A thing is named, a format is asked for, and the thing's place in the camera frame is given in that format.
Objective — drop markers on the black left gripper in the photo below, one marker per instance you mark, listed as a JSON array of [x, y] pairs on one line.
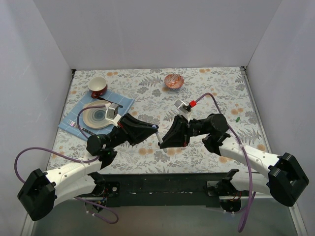
[[126, 129]]

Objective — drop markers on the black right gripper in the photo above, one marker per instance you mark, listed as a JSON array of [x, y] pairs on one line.
[[183, 130]]

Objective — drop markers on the white pen with blue tip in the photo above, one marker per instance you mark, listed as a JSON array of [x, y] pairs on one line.
[[159, 138]]

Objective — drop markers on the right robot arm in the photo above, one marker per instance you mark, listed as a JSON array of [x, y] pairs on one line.
[[280, 176]]

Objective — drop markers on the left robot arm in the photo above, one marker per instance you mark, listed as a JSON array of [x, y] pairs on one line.
[[42, 191]]

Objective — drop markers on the beige plate with blue rings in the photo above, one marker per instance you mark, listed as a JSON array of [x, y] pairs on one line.
[[95, 117]]

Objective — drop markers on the orange patterned bowl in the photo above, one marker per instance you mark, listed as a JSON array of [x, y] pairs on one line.
[[174, 81]]

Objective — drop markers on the red ceramic mug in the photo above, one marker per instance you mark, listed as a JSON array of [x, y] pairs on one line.
[[98, 86]]

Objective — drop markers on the floral tablecloth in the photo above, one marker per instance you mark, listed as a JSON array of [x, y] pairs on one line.
[[224, 89]]

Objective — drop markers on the blue checked cloth napkin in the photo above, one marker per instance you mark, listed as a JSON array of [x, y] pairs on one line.
[[86, 99]]

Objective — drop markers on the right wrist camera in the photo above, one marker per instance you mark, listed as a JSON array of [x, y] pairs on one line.
[[184, 109]]

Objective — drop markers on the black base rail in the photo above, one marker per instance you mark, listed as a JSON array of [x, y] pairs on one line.
[[158, 189]]

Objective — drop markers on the black handled fork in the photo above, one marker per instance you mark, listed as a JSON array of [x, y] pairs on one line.
[[74, 124]]

